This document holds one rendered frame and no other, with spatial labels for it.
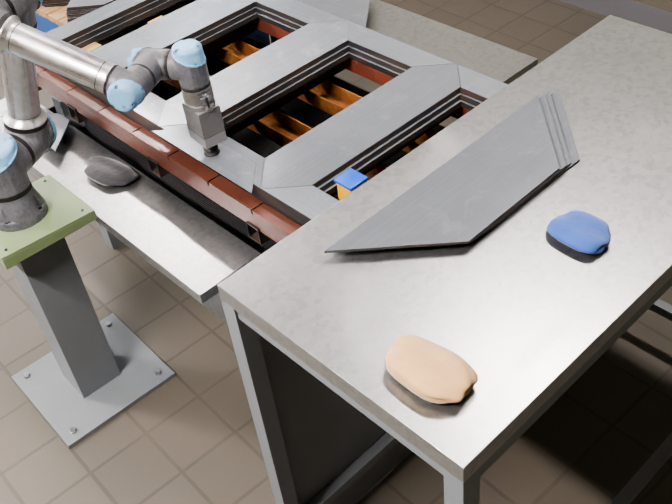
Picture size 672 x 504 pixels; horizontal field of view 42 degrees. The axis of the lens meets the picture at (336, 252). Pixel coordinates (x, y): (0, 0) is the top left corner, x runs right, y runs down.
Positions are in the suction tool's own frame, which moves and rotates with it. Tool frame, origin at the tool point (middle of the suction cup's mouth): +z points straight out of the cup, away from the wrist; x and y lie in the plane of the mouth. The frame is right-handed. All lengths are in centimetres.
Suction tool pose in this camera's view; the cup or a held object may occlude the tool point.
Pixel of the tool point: (212, 152)
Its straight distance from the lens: 232.8
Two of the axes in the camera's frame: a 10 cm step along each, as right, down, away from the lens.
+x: -7.8, 4.7, -4.0
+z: 1.0, 7.4, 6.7
